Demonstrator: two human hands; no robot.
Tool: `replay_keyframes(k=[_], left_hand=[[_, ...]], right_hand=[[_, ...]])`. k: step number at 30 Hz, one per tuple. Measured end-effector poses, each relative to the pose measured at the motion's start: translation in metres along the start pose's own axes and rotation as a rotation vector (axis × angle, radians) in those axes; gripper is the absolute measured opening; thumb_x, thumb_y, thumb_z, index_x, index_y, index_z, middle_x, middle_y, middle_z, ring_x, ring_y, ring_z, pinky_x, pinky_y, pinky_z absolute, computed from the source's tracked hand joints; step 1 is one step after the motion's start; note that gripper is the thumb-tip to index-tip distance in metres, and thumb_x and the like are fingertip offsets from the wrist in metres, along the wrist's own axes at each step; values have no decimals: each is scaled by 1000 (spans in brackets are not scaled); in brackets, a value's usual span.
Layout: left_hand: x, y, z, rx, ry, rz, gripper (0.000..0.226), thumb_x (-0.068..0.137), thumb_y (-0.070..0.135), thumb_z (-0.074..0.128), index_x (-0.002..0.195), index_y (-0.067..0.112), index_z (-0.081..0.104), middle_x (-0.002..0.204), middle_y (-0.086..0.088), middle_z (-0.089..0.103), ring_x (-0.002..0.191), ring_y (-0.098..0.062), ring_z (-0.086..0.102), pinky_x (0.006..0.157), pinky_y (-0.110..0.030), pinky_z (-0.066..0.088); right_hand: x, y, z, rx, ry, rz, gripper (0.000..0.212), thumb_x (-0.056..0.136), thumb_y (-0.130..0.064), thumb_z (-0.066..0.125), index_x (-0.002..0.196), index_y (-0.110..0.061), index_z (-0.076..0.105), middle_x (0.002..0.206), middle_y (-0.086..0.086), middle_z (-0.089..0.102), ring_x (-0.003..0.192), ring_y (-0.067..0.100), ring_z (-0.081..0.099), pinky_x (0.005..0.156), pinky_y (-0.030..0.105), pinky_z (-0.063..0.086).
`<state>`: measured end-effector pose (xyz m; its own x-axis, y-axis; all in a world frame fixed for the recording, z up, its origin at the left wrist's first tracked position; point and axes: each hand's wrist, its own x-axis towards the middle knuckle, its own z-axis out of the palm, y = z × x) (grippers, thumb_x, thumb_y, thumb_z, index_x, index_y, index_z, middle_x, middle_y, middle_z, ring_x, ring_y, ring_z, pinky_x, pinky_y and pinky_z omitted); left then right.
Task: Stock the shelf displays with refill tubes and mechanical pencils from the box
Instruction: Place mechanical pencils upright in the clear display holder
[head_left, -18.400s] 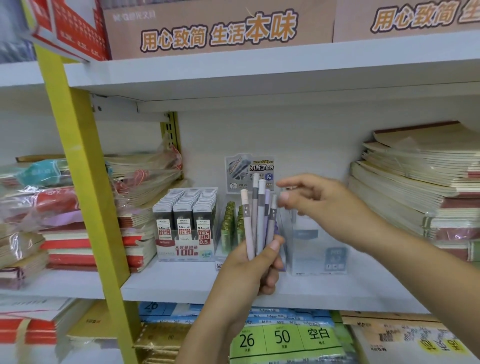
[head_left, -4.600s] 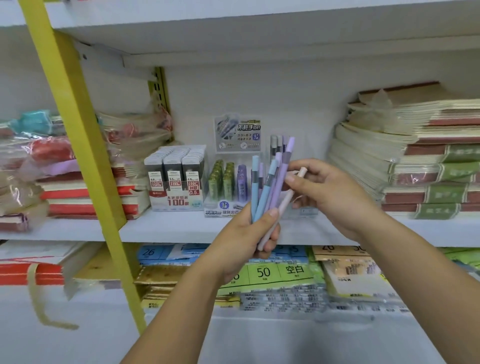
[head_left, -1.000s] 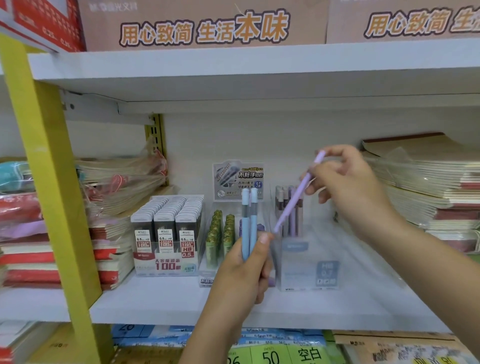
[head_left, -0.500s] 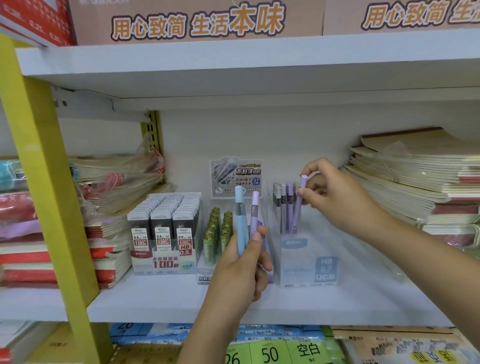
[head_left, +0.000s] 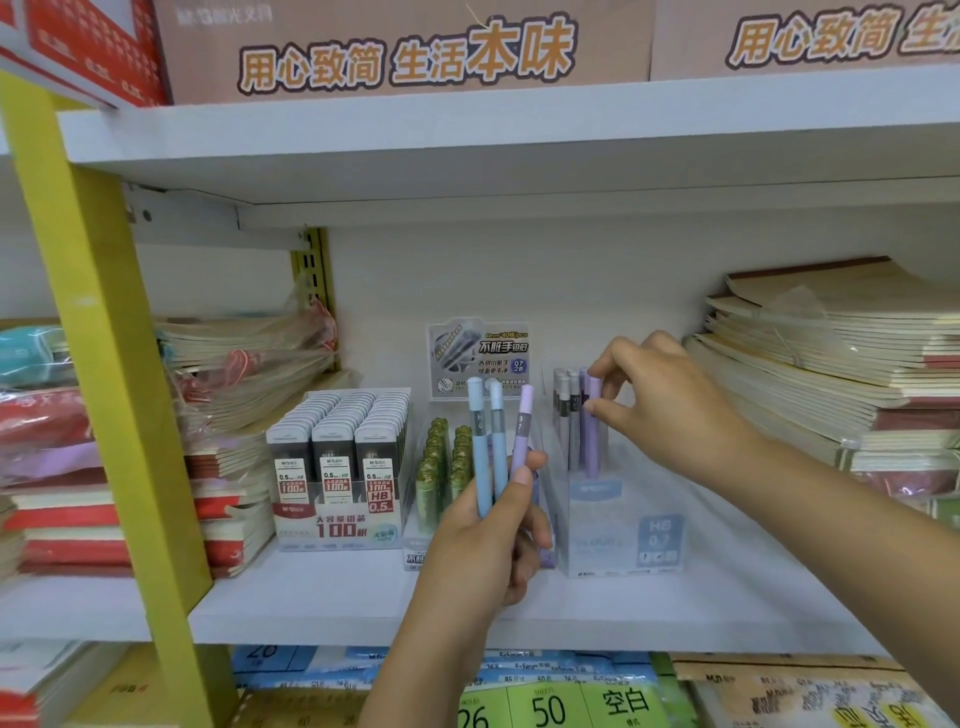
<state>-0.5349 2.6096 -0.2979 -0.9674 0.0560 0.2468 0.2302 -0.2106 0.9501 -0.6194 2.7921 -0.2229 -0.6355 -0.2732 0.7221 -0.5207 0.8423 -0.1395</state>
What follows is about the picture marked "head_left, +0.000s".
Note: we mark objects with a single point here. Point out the person's right hand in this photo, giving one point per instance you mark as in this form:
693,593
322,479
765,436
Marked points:
675,412

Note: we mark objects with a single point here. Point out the person's left hand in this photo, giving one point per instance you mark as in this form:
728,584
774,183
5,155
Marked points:
480,562

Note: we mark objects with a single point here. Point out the rows of lead tubes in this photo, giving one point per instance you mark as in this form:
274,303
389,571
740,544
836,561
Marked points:
427,495

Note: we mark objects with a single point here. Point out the rows of lead cases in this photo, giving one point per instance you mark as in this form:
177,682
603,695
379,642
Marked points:
307,427

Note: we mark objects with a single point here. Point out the person's right forearm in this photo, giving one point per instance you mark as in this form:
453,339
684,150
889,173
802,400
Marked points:
862,555

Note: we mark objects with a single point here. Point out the person's left forearm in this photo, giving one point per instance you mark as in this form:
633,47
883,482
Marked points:
420,675

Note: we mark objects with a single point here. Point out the clear box with blue label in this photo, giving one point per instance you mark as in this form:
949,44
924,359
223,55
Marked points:
607,547

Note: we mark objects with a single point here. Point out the clear display of green purple tubes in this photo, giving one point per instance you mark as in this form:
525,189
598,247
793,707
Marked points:
480,345

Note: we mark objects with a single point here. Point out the beige notebook stack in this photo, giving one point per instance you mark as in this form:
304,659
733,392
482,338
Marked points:
810,360
750,705

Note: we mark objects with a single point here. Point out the stack of blue paper packs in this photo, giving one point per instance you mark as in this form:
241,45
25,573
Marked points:
300,664

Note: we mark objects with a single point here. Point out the stack of gold paper packs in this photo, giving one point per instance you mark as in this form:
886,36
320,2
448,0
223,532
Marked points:
300,709

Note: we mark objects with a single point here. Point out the crumpled plastic-wrapped notebook pack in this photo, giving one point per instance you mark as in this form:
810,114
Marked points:
247,367

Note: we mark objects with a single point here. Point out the orange pink sign board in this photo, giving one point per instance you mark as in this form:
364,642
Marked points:
195,75
682,60

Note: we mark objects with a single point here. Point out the yellow notebook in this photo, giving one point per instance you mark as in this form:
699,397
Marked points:
127,690

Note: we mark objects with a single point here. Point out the red-spine notebook stack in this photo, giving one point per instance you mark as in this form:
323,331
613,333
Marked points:
75,517

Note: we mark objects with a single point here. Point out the pink paper sheet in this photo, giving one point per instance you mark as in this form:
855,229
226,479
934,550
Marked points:
52,465

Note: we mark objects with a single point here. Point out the wrapped red-band notebook pack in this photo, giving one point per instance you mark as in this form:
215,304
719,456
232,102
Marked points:
45,420

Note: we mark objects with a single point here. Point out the red white receipt book bundle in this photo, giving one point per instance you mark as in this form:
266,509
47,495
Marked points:
30,675

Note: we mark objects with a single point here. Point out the wrapped teal-band notebook pack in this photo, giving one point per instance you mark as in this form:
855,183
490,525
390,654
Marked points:
30,356

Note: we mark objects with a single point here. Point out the red white striped pack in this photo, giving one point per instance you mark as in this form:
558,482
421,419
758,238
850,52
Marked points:
90,45

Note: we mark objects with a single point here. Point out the yellow slotted bracket rail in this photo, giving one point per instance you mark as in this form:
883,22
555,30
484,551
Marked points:
315,262

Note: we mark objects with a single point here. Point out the yellow shelf post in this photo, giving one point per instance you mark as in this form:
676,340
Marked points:
97,375

